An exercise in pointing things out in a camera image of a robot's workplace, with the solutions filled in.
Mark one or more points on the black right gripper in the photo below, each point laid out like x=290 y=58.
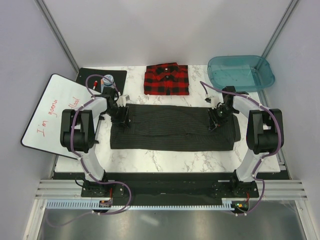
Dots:
x=214 y=121

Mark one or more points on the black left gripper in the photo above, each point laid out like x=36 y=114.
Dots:
x=123 y=118

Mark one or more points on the dark grey pinstripe shirt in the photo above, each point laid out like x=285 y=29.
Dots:
x=173 y=128

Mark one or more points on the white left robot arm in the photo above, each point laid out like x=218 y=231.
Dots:
x=78 y=132

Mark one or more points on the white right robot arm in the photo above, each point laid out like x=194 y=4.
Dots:
x=264 y=133

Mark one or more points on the blue pink eraser stick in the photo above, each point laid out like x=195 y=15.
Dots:
x=102 y=81

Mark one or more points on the small blue white jar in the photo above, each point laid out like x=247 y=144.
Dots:
x=108 y=80

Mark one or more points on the black mat green edge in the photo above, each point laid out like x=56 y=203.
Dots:
x=87 y=76

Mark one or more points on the red whiteboard marker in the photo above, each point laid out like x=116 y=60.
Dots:
x=95 y=85

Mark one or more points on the teal transparent plastic bin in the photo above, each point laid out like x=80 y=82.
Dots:
x=247 y=73

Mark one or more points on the red black plaid shirt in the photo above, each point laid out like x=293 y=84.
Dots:
x=166 y=79

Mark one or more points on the white whiteboard with red writing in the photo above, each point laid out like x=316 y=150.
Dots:
x=43 y=130

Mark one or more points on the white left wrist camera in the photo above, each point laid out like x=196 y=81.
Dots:
x=122 y=100

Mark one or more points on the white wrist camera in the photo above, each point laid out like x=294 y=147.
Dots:
x=213 y=101
x=122 y=100

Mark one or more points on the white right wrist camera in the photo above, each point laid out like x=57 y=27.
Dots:
x=213 y=101

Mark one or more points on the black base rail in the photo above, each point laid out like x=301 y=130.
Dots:
x=169 y=188

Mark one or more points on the light blue cable duct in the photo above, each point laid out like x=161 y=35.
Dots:
x=96 y=204

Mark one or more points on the aluminium frame post left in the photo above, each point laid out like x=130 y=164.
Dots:
x=57 y=33

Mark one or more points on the aluminium frame post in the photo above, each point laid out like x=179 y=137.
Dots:
x=57 y=33
x=280 y=27

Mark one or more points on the aluminium frame post right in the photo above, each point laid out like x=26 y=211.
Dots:
x=280 y=27

